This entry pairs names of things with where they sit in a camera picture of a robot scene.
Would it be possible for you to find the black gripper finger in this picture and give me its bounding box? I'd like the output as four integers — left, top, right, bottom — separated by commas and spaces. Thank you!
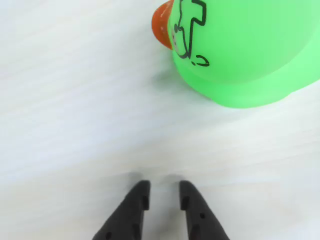
91, 179, 152, 240
178, 180, 231, 240

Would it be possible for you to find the green rubber duck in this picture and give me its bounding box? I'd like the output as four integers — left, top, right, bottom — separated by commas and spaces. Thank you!
151, 0, 320, 109

